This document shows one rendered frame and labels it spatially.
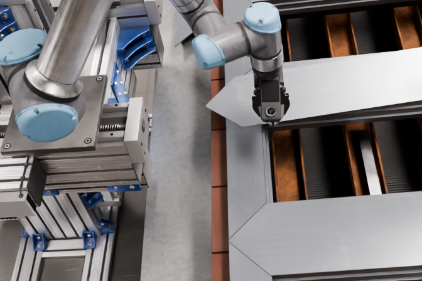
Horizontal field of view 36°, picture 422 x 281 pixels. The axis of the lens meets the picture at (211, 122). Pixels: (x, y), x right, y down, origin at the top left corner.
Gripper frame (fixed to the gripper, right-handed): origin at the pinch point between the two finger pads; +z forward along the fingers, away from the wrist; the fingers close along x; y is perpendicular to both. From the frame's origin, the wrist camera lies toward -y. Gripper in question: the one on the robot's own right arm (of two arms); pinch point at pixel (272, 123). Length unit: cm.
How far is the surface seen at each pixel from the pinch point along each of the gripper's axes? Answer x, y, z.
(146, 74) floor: 58, 108, 88
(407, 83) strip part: -35.0, 10.1, 0.7
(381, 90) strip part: -28.1, 8.6, 0.7
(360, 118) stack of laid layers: -22.2, 2.8, 4.3
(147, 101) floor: 56, 91, 88
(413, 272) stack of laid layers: -26.5, -41.1, 2.6
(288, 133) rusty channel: -3.9, 11.8, 19.4
